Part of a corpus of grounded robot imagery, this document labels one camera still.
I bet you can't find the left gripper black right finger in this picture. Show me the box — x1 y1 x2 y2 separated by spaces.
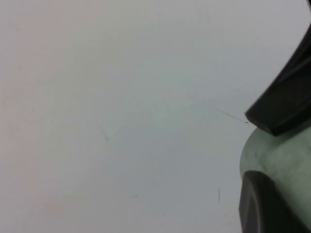
244 14 311 136

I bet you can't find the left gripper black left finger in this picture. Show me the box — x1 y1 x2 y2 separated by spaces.
239 170 311 233

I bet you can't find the pale green cup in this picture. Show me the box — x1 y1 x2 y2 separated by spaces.
239 116 311 230

